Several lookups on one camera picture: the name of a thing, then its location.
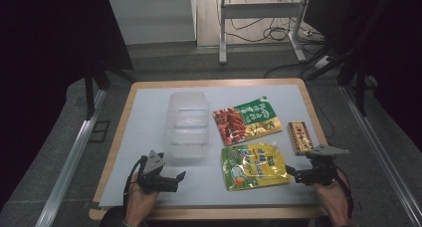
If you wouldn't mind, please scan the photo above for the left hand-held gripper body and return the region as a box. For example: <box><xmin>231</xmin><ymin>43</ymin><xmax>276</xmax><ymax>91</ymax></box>
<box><xmin>138</xmin><ymin>149</ymin><xmax>177</xmax><ymax>193</ymax></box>

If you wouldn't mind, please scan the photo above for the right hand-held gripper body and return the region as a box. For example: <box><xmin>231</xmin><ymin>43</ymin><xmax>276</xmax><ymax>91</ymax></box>
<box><xmin>298</xmin><ymin>144</ymin><xmax>350</xmax><ymax>186</ymax></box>

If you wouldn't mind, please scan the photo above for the yellow spouted sauce pouch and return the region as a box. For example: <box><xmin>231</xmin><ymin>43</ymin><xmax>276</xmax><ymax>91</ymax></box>
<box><xmin>220</xmin><ymin>140</ymin><xmax>291</xmax><ymax>192</ymax></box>

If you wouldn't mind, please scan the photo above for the clear plastic container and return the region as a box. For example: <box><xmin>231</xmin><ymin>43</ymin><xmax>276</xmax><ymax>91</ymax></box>
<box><xmin>164</xmin><ymin>91</ymin><xmax>211</xmax><ymax>160</ymax></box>

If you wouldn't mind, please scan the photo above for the red and green food packet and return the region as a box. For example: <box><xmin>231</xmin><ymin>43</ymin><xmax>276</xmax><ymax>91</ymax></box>
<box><xmin>212</xmin><ymin>96</ymin><xmax>285</xmax><ymax>146</ymax></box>

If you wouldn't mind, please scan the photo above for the person's right hand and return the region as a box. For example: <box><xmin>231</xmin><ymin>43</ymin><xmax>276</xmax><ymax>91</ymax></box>
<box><xmin>313</xmin><ymin>171</ymin><xmax>350</xmax><ymax>226</ymax></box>

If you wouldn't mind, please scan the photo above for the person's left hand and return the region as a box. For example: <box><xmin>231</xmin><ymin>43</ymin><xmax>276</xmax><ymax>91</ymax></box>
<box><xmin>124</xmin><ymin>173</ymin><xmax>160</xmax><ymax>226</ymax></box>

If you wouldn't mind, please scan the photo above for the small brown and yellow box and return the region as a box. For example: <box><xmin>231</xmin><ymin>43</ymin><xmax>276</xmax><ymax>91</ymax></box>
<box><xmin>287</xmin><ymin>120</ymin><xmax>316</xmax><ymax>156</ymax></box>

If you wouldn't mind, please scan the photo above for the white table mat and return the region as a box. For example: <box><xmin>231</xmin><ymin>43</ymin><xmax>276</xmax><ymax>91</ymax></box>
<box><xmin>99</xmin><ymin>84</ymin><xmax>321</xmax><ymax>209</ymax></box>

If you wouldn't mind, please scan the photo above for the person's leg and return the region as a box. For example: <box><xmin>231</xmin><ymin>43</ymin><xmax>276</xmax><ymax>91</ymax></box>
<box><xmin>99</xmin><ymin>206</ymin><xmax>127</xmax><ymax>227</ymax></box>

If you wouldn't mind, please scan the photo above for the black metal stand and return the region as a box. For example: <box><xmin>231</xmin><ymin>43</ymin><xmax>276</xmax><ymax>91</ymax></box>
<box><xmin>83</xmin><ymin>63</ymin><xmax>137</xmax><ymax>120</ymax></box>
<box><xmin>304</xmin><ymin>47</ymin><xmax>368</xmax><ymax>117</ymax></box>

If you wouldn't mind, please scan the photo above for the white power strip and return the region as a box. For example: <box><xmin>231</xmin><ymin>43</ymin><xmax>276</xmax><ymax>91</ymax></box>
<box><xmin>313</xmin><ymin>55</ymin><xmax>333</xmax><ymax>71</ymax></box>

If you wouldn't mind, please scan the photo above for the dark curtain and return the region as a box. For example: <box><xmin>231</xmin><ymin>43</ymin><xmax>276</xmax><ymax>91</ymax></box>
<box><xmin>303</xmin><ymin>0</ymin><xmax>422</xmax><ymax>152</ymax></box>
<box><xmin>0</xmin><ymin>0</ymin><xmax>134</xmax><ymax>210</ymax></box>

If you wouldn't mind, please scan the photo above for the white panel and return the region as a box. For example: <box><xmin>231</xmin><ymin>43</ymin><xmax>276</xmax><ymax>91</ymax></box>
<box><xmin>108</xmin><ymin>0</ymin><xmax>197</xmax><ymax>46</ymax></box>

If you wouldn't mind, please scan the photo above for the right hand-held gripper cable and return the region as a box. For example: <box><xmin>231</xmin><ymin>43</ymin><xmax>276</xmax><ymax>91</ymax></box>
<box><xmin>334</xmin><ymin>168</ymin><xmax>354</xmax><ymax>220</ymax></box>

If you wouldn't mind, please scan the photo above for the thin black cable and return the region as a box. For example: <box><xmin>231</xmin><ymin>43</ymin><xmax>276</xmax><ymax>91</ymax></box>
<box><xmin>308</xmin><ymin>87</ymin><xmax>336</xmax><ymax>139</ymax></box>

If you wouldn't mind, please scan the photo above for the aluminium floor rail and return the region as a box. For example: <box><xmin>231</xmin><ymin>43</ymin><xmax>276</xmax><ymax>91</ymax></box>
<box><xmin>34</xmin><ymin>89</ymin><xmax>107</xmax><ymax>227</ymax></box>
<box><xmin>340</xmin><ymin>85</ymin><xmax>422</xmax><ymax>227</ymax></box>

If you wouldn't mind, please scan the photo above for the tangle of black floor cables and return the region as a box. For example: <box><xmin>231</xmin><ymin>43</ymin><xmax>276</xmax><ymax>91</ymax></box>
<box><xmin>215</xmin><ymin>0</ymin><xmax>327</xmax><ymax>80</ymax></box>

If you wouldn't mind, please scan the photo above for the white metal desk frame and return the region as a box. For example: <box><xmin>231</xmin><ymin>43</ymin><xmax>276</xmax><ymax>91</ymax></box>
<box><xmin>218</xmin><ymin>0</ymin><xmax>309</xmax><ymax>65</ymax></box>

